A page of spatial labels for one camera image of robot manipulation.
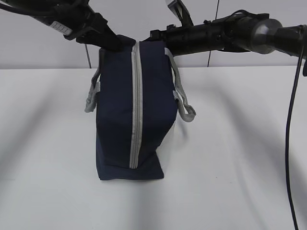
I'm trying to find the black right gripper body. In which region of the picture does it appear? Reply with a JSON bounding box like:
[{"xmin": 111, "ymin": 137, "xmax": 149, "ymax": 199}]
[{"xmin": 150, "ymin": 21, "xmax": 230, "ymax": 56}]

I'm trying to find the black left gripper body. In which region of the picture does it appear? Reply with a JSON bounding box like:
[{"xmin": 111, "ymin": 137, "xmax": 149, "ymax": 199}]
[{"xmin": 49, "ymin": 0, "xmax": 107, "ymax": 40}]

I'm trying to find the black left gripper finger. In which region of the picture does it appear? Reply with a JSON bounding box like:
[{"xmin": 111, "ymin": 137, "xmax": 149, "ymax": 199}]
[{"xmin": 76, "ymin": 24, "xmax": 123, "ymax": 51}]

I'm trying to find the navy blue lunch bag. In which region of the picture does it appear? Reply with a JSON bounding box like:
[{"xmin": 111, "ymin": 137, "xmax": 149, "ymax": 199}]
[{"xmin": 85, "ymin": 35, "xmax": 196, "ymax": 181}]

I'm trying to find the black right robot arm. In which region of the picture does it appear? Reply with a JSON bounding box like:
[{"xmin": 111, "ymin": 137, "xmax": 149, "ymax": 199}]
[{"xmin": 148, "ymin": 10, "xmax": 307, "ymax": 59}]

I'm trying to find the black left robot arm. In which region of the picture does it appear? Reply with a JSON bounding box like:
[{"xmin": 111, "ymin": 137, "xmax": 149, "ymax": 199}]
[{"xmin": 0, "ymin": 0, "xmax": 123, "ymax": 51}]

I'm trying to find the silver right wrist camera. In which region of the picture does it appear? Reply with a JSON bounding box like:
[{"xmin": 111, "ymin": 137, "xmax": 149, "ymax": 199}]
[{"xmin": 165, "ymin": 0, "xmax": 194, "ymax": 26}]

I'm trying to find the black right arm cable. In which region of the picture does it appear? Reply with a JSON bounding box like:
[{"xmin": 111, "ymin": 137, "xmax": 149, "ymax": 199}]
[{"xmin": 285, "ymin": 25, "xmax": 307, "ymax": 230}]

